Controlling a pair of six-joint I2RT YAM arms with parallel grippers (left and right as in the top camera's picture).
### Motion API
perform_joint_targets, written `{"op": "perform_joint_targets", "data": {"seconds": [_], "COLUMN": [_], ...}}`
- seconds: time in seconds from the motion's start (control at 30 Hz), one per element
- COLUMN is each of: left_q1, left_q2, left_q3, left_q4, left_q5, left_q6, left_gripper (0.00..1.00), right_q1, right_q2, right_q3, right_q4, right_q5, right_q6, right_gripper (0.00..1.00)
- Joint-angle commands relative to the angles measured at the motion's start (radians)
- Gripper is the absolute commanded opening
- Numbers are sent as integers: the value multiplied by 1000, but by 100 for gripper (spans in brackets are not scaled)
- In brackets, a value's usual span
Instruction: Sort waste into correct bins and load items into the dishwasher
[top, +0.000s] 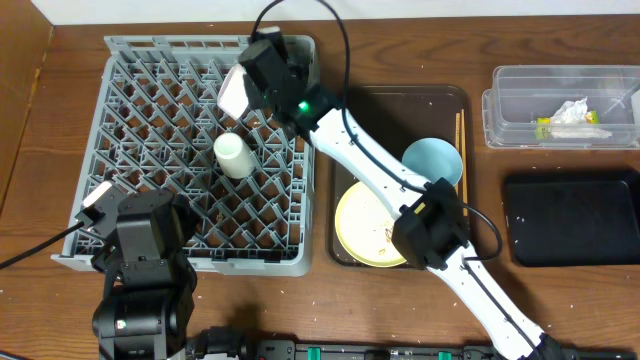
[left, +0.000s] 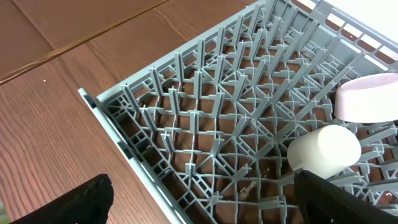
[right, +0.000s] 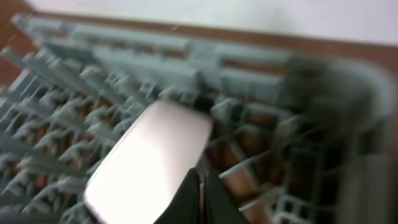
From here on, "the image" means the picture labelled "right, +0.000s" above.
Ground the grey plastic dish rack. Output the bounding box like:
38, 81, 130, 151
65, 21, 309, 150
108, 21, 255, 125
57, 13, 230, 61
1, 14, 397, 223

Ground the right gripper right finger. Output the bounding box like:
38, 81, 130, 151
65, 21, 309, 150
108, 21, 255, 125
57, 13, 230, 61
203, 172, 249, 224

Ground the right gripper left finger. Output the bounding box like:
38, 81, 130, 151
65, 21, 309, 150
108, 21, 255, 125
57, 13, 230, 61
154, 168, 200, 224

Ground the pink bowl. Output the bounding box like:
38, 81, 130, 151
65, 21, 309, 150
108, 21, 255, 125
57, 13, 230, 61
83, 100, 213, 224

